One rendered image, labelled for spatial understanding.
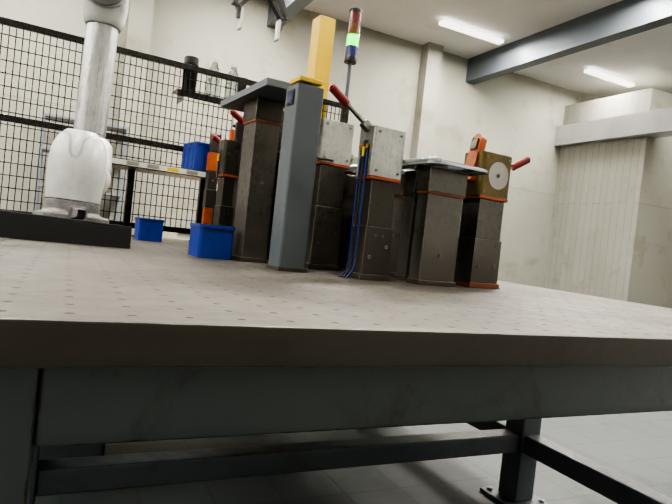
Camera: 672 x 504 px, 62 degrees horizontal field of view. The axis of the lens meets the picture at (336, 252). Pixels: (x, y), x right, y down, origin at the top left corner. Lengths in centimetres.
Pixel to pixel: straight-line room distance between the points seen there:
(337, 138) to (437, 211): 36
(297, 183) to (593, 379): 78
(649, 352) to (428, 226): 66
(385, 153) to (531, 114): 1058
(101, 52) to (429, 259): 130
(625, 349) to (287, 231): 78
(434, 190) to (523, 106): 1040
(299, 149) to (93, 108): 92
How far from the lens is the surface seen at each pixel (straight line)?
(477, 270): 152
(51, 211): 177
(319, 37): 326
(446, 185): 140
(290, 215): 131
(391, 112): 988
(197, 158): 262
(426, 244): 137
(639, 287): 1117
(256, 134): 156
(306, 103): 135
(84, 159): 180
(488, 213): 154
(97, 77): 207
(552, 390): 81
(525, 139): 1170
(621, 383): 91
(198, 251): 152
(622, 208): 1117
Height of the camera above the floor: 79
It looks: 1 degrees down
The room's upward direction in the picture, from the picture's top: 6 degrees clockwise
